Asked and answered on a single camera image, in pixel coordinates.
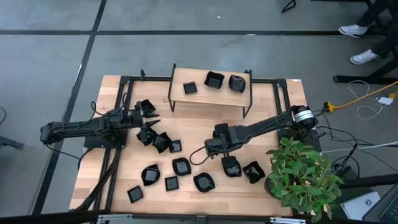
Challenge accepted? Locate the black table leg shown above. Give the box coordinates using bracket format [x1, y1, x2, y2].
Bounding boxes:
[332, 46, 398, 85]

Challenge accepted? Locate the grey cable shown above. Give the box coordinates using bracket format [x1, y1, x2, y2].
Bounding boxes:
[322, 141, 398, 154]

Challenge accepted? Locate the black rig bar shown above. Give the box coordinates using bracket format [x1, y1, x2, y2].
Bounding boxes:
[0, 210, 398, 224]

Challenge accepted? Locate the black rounded square bowl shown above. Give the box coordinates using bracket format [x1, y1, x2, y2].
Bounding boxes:
[172, 157, 192, 177]

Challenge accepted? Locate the right camera cable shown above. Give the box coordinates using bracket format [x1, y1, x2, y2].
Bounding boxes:
[188, 145, 216, 166]

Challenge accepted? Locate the person's white shoe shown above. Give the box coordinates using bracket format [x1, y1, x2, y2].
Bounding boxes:
[349, 49, 379, 65]
[338, 24, 368, 38]

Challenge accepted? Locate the black leaf-shaped bowl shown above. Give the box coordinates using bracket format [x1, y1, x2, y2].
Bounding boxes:
[141, 164, 161, 187]
[228, 74, 247, 93]
[193, 172, 216, 194]

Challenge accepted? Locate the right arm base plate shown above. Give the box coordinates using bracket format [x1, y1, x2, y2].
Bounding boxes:
[277, 126, 323, 153]

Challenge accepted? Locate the black floor stand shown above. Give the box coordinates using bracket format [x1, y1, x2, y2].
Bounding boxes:
[337, 172, 398, 190]

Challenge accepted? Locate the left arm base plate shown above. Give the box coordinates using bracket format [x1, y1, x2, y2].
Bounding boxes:
[83, 124, 129, 149]

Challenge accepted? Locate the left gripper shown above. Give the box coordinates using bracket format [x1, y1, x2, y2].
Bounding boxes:
[132, 101, 162, 143]

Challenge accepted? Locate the white cable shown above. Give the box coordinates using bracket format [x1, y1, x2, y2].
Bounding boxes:
[346, 80, 389, 121]

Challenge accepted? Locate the person's leg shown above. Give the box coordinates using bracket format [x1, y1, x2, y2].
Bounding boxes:
[356, 0, 391, 28]
[369, 18, 398, 57]

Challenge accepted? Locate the yellow extension cord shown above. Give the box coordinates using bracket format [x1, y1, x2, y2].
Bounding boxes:
[323, 80, 398, 113]

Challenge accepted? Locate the silver frame bracket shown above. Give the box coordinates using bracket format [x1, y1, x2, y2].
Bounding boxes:
[96, 213, 134, 224]
[269, 217, 307, 224]

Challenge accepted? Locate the black wavy square bowl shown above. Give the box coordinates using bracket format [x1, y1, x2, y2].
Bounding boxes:
[203, 70, 226, 90]
[221, 155, 243, 179]
[242, 161, 266, 185]
[136, 128, 158, 147]
[152, 131, 173, 154]

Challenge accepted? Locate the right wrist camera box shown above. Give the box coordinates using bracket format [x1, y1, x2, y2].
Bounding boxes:
[203, 138, 219, 157]

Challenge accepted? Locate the green potted plant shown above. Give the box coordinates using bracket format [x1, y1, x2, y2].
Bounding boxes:
[263, 136, 345, 223]

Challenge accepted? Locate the small square black plate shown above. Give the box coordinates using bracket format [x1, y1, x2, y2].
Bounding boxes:
[169, 139, 183, 154]
[164, 175, 180, 192]
[126, 185, 144, 204]
[182, 81, 198, 95]
[141, 99, 157, 116]

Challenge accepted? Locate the white box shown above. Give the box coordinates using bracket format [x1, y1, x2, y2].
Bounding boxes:
[340, 191, 382, 221]

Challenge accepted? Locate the grey chair base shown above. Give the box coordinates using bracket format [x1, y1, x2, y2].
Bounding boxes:
[0, 135, 25, 151]

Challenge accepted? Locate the wooden shelf with black legs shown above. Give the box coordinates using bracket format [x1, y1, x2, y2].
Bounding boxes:
[167, 63, 253, 119]

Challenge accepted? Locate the dark laptop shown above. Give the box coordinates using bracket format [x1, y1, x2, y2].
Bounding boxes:
[362, 183, 398, 224]

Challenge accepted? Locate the black aluminium table frame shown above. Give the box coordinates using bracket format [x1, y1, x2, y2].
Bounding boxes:
[70, 68, 292, 215]

